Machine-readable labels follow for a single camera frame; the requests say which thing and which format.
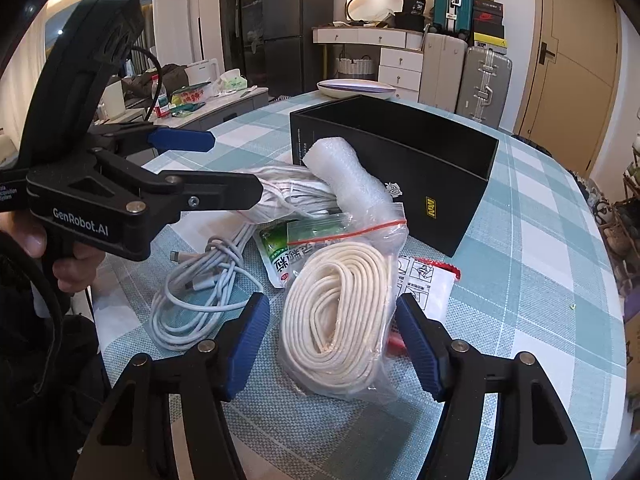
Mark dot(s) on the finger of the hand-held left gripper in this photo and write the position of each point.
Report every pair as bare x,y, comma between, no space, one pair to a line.
182,140
220,192

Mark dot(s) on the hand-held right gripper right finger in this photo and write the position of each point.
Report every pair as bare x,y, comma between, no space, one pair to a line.
420,355

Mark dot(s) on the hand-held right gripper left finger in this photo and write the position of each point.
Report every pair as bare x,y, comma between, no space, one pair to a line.
246,345

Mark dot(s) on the red white packet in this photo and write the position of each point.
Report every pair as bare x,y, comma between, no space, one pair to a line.
430,280

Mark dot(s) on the green white packet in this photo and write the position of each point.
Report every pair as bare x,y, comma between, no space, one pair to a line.
275,255

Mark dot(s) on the small green zip bag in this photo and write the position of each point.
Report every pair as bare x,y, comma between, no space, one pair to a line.
320,227

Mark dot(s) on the white foam piece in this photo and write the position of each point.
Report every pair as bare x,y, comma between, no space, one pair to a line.
340,170

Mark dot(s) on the black cardboard box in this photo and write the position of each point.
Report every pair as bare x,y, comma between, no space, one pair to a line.
450,195

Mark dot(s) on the person's left hand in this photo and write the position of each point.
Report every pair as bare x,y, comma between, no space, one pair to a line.
75,270

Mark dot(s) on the plastic bottle red cap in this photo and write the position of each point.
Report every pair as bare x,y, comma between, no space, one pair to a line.
160,100

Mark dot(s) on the marble side table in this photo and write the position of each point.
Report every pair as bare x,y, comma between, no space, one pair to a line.
215,107

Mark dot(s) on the red patterned container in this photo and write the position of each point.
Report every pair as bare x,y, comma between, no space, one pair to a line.
192,95

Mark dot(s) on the dark bag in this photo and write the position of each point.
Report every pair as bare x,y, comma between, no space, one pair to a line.
170,77

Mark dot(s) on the white kettle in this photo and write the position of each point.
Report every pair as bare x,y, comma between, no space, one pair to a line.
202,72

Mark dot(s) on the green tissue box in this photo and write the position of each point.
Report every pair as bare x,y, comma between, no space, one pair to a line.
232,81

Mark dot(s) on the white curtain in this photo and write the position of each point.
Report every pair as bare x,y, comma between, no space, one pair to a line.
185,15

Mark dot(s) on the dark glass cabinet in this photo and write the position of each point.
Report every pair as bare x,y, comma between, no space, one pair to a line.
240,20

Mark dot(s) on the grey refrigerator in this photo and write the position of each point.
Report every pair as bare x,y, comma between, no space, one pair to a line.
295,20

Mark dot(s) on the stack of white plates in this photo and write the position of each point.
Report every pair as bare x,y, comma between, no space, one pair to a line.
355,87

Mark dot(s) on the woven laundry basket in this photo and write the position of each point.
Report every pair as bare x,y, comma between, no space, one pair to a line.
355,67

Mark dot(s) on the person's black jacket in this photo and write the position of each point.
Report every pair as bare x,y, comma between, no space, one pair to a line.
40,385

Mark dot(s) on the white dresser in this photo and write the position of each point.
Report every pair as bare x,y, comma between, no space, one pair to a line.
395,67

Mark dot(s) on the oval mirror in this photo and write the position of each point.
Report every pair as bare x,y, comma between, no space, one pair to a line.
375,7

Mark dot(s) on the bamboo shoe rack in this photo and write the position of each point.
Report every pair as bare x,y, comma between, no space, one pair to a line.
625,220

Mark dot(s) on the beige suitcase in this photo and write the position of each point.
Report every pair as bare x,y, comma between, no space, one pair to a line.
442,75

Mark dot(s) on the black paper bag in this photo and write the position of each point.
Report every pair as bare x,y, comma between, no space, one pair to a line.
412,10

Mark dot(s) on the silver suitcase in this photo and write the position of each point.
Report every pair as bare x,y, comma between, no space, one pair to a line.
485,85

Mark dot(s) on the teal suitcase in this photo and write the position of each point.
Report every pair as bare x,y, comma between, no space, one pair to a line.
452,0

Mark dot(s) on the yellow black shoe box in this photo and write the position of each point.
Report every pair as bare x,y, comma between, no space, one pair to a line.
489,37

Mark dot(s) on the black shoe box red logo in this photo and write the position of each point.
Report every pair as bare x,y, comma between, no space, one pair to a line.
487,17

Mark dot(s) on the tan door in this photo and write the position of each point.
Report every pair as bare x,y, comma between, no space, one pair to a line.
565,60

